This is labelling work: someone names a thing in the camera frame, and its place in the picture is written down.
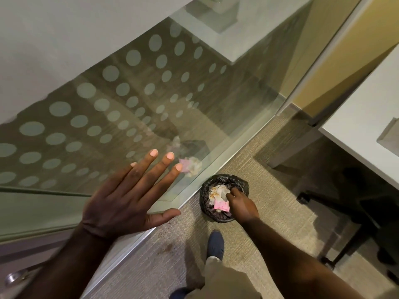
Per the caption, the person's left hand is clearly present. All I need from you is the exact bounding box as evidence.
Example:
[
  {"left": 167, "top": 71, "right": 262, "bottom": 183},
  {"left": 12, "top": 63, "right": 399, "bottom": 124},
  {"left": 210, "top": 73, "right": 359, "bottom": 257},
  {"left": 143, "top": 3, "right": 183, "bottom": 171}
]
[{"left": 80, "top": 149, "right": 183, "bottom": 244}]

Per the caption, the person's right hand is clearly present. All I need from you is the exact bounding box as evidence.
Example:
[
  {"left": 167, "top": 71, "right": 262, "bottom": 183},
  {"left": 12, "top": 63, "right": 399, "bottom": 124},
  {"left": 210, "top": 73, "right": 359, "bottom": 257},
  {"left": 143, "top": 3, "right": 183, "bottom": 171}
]
[{"left": 226, "top": 187, "right": 261, "bottom": 227}]

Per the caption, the person's left forearm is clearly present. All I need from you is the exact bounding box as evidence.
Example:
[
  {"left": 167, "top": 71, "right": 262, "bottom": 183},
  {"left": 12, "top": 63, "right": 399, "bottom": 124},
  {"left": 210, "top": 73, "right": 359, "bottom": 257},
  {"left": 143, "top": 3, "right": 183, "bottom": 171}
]
[{"left": 16, "top": 223, "right": 116, "bottom": 299}]

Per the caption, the person's right forearm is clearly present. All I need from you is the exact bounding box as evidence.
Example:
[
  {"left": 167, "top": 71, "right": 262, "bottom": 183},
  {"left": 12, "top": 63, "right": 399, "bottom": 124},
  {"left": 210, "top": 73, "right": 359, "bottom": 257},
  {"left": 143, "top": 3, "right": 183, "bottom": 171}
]
[{"left": 241, "top": 214, "right": 371, "bottom": 299}]

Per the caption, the crumpled white paper waste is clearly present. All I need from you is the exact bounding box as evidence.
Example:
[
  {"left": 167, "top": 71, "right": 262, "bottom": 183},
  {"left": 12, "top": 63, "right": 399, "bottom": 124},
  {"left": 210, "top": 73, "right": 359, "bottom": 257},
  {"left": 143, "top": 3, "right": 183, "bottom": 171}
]
[{"left": 208, "top": 185, "right": 232, "bottom": 205}]

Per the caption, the small bin with black bag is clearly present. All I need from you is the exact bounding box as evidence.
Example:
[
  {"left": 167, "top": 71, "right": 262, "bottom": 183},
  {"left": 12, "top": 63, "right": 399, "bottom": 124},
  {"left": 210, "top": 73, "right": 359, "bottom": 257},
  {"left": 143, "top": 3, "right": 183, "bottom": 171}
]
[{"left": 199, "top": 174, "right": 250, "bottom": 223}]

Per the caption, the blue shoe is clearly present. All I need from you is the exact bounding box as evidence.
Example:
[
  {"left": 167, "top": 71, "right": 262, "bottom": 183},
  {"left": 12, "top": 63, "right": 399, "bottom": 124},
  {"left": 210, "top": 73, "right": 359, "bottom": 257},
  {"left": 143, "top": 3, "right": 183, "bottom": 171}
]
[
  {"left": 169, "top": 287, "right": 192, "bottom": 299},
  {"left": 206, "top": 230, "right": 225, "bottom": 261}
]

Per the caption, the glass partition with frosted dots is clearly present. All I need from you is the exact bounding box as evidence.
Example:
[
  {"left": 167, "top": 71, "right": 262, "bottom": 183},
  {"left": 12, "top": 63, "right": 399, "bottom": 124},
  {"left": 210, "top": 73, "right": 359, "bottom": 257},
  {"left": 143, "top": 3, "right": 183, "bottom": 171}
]
[{"left": 0, "top": 14, "right": 315, "bottom": 244}]

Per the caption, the grey desk side panel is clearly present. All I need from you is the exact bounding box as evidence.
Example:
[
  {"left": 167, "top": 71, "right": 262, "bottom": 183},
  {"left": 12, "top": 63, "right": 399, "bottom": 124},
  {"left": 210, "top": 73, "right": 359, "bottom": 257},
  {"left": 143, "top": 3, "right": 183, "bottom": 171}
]
[{"left": 267, "top": 103, "right": 322, "bottom": 170}]

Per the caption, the beige trouser leg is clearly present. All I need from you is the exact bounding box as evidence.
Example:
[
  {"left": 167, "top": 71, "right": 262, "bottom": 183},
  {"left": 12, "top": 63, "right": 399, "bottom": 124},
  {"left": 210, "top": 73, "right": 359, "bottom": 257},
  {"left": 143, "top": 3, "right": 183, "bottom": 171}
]
[{"left": 184, "top": 256, "right": 263, "bottom": 299}]

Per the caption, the black office chair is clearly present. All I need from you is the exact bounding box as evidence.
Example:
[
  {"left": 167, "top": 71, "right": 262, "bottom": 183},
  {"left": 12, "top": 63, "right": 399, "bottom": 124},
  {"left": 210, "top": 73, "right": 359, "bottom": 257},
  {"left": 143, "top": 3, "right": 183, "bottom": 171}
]
[{"left": 296, "top": 166, "right": 399, "bottom": 277}]

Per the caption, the white desk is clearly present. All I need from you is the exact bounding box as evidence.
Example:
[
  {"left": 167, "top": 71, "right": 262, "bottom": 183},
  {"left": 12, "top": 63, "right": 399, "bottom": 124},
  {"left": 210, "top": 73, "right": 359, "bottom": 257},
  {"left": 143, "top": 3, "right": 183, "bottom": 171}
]
[{"left": 318, "top": 43, "right": 399, "bottom": 191}]

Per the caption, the white office table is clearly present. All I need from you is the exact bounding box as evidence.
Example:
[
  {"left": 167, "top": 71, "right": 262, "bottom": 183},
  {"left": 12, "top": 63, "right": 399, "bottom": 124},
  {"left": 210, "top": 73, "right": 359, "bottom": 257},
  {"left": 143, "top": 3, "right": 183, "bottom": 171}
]
[{"left": 169, "top": 0, "right": 314, "bottom": 65}]

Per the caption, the grey box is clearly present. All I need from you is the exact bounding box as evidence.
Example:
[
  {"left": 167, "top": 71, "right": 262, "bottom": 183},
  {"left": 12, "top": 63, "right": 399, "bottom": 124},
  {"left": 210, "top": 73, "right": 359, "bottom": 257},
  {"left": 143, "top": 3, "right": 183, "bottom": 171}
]
[{"left": 377, "top": 118, "right": 399, "bottom": 150}]

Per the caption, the aluminium partition floor rail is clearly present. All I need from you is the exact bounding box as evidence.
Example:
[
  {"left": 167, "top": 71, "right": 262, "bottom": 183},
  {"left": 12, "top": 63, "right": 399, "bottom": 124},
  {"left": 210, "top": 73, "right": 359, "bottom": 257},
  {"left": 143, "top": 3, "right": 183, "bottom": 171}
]
[{"left": 79, "top": 93, "right": 287, "bottom": 299}]

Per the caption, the silver door handle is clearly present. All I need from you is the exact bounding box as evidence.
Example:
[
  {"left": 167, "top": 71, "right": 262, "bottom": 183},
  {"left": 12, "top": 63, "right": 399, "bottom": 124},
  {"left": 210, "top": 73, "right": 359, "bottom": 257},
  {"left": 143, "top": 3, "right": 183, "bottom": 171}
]
[{"left": 4, "top": 268, "right": 35, "bottom": 287}]

